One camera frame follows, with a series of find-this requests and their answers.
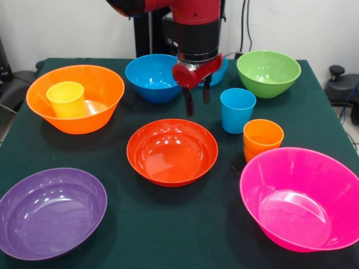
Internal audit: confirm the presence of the large blue bowl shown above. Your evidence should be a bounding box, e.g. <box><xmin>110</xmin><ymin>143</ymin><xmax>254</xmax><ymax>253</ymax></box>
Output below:
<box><xmin>125</xmin><ymin>53</ymin><xmax>183</xmax><ymax>104</ymax></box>

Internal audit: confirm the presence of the orange bowl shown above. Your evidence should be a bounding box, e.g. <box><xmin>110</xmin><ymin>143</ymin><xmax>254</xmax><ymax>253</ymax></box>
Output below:
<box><xmin>26</xmin><ymin>64</ymin><xmax>126</xmax><ymax>135</ymax></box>

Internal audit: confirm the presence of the red bowl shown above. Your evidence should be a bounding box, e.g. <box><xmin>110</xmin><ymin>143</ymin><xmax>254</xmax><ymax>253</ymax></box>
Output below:
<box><xmin>126</xmin><ymin>118</ymin><xmax>219</xmax><ymax>188</ymax></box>

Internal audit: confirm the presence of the green bowl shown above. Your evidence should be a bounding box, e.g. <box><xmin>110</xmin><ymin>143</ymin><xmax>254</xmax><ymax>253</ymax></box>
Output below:
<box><xmin>236</xmin><ymin>49</ymin><xmax>302</xmax><ymax>99</ymax></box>

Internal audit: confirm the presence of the purple bowl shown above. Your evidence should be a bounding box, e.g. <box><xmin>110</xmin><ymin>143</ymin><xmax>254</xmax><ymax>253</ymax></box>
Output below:
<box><xmin>0</xmin><ymin>167</ymin><xmax>108</xmax><ymax>261</ymax></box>

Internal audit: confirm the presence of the yellow cup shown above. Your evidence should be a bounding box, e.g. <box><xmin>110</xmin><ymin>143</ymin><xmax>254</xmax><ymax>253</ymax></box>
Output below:
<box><xmin>46</xmin><ymin>81</ymin><xmax>86</xmax><ymax>118</ymax></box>

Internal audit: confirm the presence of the blue cup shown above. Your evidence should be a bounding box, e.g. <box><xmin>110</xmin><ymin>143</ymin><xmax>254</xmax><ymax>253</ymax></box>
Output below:
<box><xmin>220</xmin><ymin>87</ymin><xmax>257</xmax><ymax>135</ymax></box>

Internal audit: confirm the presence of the black wall cable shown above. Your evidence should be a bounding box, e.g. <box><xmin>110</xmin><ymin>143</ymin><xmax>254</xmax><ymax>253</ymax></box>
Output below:
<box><xmin>240</xmin><ymin>0</ymin><xmax>253</xmax><ymax>53</ymax></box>

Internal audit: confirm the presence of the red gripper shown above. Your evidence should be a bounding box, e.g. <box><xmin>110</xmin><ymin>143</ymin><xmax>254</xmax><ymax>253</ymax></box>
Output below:
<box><xmin>172</xmin><ymin>53</ymin><xmax>224</xmax><ymax>117</ymax></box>

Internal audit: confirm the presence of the dark green table cloth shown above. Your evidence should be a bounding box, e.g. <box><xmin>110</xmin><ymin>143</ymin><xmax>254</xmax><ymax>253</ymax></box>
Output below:
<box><xmin>0</xmin><ymin>57</ymin><xmax>359</xmax><ymax>269</ymax></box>

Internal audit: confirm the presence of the black chair base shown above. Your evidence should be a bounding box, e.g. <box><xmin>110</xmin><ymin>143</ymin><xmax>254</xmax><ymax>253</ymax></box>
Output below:
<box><xmin>324</xmin><ymin>64</ymin><xmax>359</xmax><ymax>126</ymax></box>

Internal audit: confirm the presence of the pink bowl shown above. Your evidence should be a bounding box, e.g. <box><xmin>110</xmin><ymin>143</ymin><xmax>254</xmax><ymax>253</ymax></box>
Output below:
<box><xmin>239</xmin><ymin>147</ymin><xmax>359</xmax><ymax>253</ymax></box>

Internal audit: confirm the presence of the orange cup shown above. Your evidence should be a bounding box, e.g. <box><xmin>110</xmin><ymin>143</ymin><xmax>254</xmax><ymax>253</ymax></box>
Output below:
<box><xmin>243</xmin><ymin>119</ymin><xmax>285</xmax><ymax>154</ymax></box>
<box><xmin>243</xmin><ymin>145</ymin><xmax>264</xmax><ymax>164</ymax></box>

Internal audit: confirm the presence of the small translucent blue bowl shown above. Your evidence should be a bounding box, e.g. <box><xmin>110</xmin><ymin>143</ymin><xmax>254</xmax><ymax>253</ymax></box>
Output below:
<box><xmin>197</xmin><ymin>57</ymin><xmax>229</xmax><ymax>87</ymax></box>

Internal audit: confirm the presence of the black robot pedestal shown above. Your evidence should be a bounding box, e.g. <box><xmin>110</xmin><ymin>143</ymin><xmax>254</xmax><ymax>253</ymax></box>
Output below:
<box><xmin>128</xmin><ymin>8</ymin><xmax>227</xmax><ymax>59</ymax></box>

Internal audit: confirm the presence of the black office chair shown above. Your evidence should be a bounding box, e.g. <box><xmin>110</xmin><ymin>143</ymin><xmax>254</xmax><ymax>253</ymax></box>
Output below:
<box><xmin>0</xmin><ymin>36</ymin><xmax>39</xmax><ymax>113</ymax></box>

